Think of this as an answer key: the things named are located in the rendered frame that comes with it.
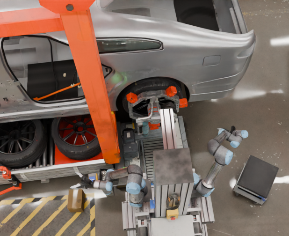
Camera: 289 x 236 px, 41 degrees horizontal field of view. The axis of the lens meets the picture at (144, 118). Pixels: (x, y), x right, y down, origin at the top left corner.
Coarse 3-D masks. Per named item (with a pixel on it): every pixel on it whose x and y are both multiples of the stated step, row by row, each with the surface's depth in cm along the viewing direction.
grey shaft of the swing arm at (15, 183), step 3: (3, 171) 413; (6, 171) 414; (6, 174) 415; (12, 177) 430; (15, 177) 437; (9, 180) 429; (12, 180) 430; (15, 180) 444; (18, 180) 445; (15, 183) 442; (18, 183) 449; (15, 186) 448; (18, 186) 449
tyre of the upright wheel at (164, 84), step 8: (144, 80) 390; (152, 80) 389; (160, 80) 390; (168, 80) 394; (176, 80) 404; (128, 88) 398; (136, 88) 391; (144, 88) 388; (152, 88) 390; (160, 88) 392; (176, 88) 398; (128, 112) 426; (136, 112) 429
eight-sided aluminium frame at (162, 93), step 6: (162, 90) 390; (138, 96) 392; (144, 96) 387; (150, 96) 387; (156, 96) 389; (162, 96) 389; (168, 96) 391; (174, 96) 401; (138, 102) 394; (174, 102) 414; (132, 114) 414; (138, 114) 426
